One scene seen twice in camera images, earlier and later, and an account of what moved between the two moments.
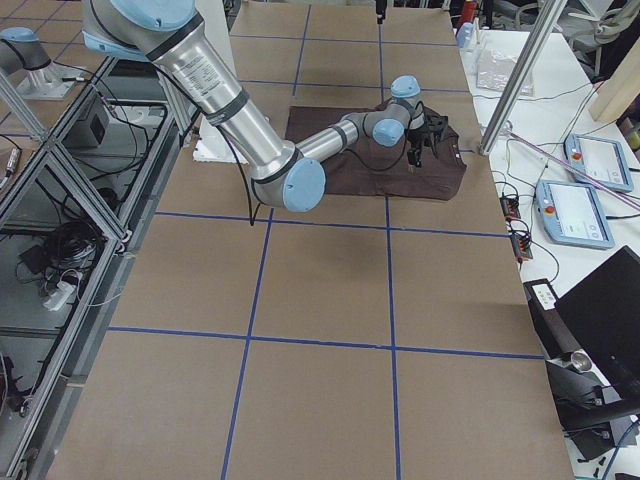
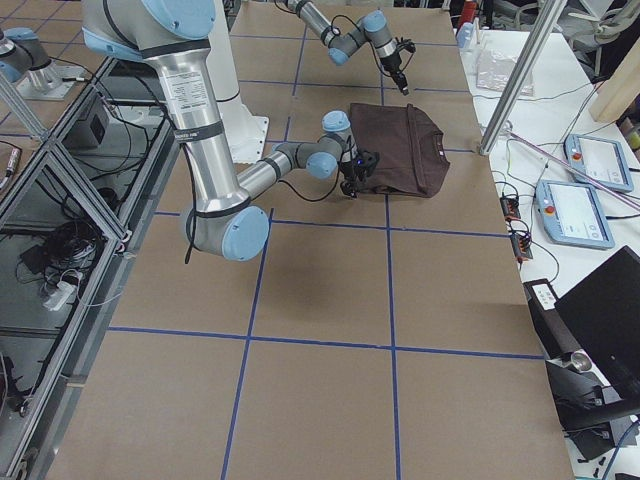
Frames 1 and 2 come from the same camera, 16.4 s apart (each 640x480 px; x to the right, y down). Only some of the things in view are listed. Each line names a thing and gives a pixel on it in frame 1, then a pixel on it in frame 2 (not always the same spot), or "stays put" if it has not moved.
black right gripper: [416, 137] → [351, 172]
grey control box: [90, 131] stays put
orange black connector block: [510, 206] stays put
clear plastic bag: [493, 70] stays put
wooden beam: [618, 85] stays put
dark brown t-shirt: [303, 122] → [412, 155]
